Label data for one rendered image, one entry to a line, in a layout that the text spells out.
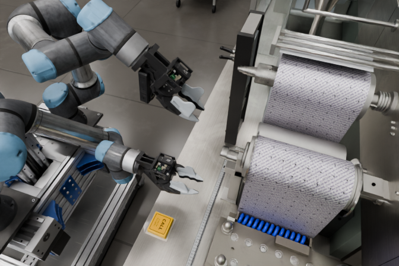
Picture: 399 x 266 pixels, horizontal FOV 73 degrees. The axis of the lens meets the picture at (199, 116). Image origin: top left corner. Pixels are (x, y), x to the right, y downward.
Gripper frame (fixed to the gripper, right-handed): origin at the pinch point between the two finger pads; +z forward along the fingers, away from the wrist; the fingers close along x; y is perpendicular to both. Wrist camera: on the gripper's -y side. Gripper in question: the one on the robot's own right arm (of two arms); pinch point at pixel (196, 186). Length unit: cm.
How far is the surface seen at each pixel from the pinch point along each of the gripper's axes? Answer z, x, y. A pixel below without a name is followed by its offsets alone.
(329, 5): 25, 74, 29
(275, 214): 24.6, -0.3, 0.6
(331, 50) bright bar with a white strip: 26, 33, 36
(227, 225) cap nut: 12.4, -7.5, -1.7
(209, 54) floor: -67, 211, -109
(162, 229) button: -8.4, -11.5, -16.6
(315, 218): 34.1, -0.3, 6.5
